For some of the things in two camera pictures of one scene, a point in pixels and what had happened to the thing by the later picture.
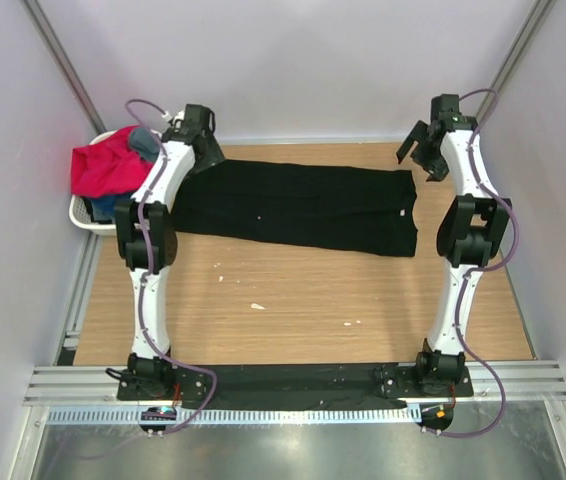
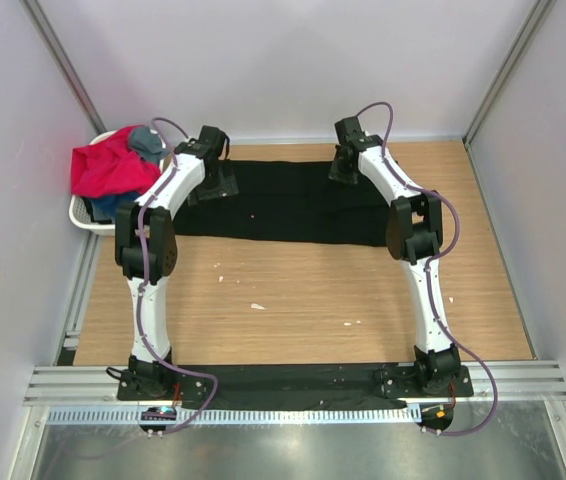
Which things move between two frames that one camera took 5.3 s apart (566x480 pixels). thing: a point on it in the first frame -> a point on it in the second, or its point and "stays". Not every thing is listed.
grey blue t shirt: x=144 y=142 stays
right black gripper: x=435 y=168 -> x=336 y=175
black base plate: x=291 y=385 stays
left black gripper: x=215 y=156 -> x=226 y=187
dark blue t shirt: x=104 y=209 stays
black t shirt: x=343 y=209 stays
